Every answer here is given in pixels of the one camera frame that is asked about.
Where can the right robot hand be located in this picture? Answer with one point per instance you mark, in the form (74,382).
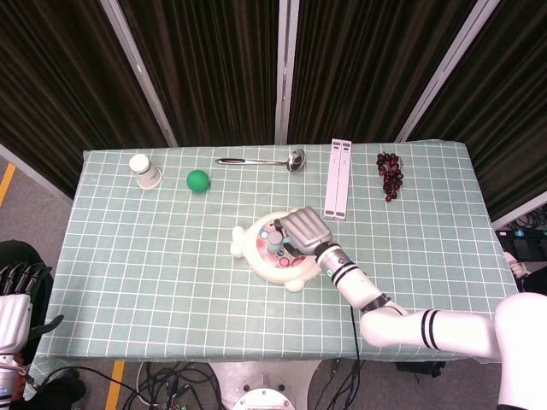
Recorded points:
(307,230)

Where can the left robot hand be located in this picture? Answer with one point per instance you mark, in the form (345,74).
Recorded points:
(13,316)

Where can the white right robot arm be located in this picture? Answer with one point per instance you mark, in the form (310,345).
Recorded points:
(384,329)

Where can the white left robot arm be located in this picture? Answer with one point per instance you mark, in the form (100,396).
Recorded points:
(8,380)

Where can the white round toy with handles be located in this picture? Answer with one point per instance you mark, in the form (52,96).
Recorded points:
(265,273)

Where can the white folding stand bar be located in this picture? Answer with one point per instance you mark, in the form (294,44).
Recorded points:
(344,183)
(332,183)

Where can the stainless steel ladle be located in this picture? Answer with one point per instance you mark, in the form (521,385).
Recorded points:
(295,161)

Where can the dark red grape bunch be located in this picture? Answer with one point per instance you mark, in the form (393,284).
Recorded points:
(389,175)

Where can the green ball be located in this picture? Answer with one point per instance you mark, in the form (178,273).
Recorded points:
(197,181)

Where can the green checked tablecloth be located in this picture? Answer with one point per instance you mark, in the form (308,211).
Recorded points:
(171,277)

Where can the dark brown curtain panel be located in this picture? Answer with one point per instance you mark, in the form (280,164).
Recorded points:
(354,72)
(513,107)
(213,72)
(64,85)

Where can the white paper cup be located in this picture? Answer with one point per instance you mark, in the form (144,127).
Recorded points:
(145,173)

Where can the black box under table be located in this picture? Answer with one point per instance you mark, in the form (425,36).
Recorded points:
(421,368)

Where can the white frame post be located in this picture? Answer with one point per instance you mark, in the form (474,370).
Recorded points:
(444,72)
(139,72)
(287,72)

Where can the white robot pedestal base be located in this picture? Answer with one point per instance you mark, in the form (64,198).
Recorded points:
(265,397)

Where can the white frame floor rail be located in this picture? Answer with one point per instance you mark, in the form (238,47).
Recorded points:
(521,218)

